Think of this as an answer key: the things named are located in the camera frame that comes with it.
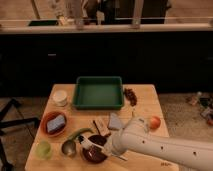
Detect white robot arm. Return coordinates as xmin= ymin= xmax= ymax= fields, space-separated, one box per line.
xmin=104 ymin=116 xmax=213 ymax=171

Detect orange bowl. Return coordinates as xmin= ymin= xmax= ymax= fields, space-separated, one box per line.
xmin=40 ymin=111 xmax=67 ymax=137

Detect purple bowl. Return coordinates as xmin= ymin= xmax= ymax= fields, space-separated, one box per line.
xmin=82 ymin=135 xmax=107 ymax=164

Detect green plastic tray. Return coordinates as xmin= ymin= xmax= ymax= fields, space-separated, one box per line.
xmin=72 ymin=76 xmax=124 ymax=110

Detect dark red grapes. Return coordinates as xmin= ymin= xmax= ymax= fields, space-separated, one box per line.
xmin=124 ymin=88 xmax=137 ymax=106

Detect gray triangular cloth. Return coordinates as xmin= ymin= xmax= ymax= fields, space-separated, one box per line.
xmin=108 ymin=113 xmax=124 ymax=130

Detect white cup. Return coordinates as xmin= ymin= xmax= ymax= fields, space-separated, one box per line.
xmin=53 ymin=90 xmax=67 ymax=107

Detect orange fruit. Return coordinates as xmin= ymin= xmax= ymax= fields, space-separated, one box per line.
xmin=149 ymin=116 xmax=161 ymax=130

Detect blue sponge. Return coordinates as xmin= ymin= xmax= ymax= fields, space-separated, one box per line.
xmin=47 ymin=115 xmax=65 ymax=133

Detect light green cup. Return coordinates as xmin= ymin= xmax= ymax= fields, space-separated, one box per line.
xmin=35 ymin=141 xmax=52 ymax=159

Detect black chair base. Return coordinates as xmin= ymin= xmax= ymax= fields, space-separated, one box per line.
xmin=0 ymin=99 xmax=40 ymax=171

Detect brown handled spatula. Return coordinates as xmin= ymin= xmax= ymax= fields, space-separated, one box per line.
xmin=93 ymin=120 xmax=111 ymax=137

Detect green handled metal spoon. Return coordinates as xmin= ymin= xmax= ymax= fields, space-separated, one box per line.
xmin=61 ymin=128 xmax=92 ymax=157

